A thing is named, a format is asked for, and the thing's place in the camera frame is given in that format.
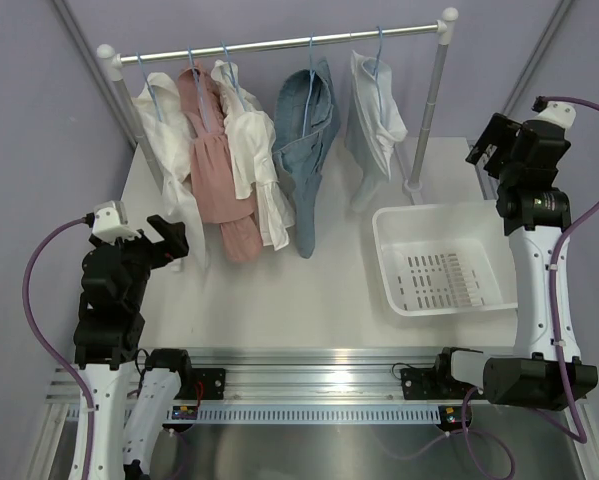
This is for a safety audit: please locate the blue hanger of blouse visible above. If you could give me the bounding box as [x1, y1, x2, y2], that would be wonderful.
[221, 41, 247, 111]

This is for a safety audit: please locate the metal clothes rack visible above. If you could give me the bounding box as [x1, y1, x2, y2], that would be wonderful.
[96, 7, 459, 204]

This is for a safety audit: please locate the white slotted cable duct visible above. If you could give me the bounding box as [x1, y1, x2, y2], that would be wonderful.
[63, 404, 443, 425]

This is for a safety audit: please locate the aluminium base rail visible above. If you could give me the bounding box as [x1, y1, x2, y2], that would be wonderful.
[43, 347, 599, 407]

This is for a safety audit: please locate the white ruffled blouse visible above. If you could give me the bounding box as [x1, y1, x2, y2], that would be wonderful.
[211, 60, 295, 251]

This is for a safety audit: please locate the blue denim skirt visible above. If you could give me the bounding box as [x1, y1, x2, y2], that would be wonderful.
[273, 58, 340, 258]

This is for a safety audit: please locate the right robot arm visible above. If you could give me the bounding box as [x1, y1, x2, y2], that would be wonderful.
[432, 102, 598, 411]

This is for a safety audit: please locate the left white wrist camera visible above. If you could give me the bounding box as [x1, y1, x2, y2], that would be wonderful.
[92, 201, 140, 244]

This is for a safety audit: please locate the blue hanger of dress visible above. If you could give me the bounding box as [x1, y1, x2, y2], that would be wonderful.
[187, 46, 210, 132]

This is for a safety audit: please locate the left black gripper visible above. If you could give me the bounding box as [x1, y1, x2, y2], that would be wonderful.
[91, 214, 188, 308]

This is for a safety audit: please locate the blue hanger of shirt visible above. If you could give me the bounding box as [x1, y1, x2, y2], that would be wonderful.
[136, 52, 163, 122]

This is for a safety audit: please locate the white plastic basket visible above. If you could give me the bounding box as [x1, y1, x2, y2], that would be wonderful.
[372, 200, 517, 319]

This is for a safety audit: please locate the white shirt on hanger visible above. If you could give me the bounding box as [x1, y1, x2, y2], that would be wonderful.
[133, 72, 209, 270]

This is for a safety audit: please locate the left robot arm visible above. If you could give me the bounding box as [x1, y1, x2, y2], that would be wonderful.
[73, 215, 195, 479]

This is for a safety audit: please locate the blue hanger of denim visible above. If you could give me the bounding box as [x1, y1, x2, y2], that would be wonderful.
[301, 35, 316, 137]

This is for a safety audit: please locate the pink dress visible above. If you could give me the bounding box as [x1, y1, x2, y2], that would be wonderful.
[177, 62, 263, 263]

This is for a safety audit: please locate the light blue white skirt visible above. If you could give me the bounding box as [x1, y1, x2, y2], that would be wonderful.
[344, 52, 407, 213]

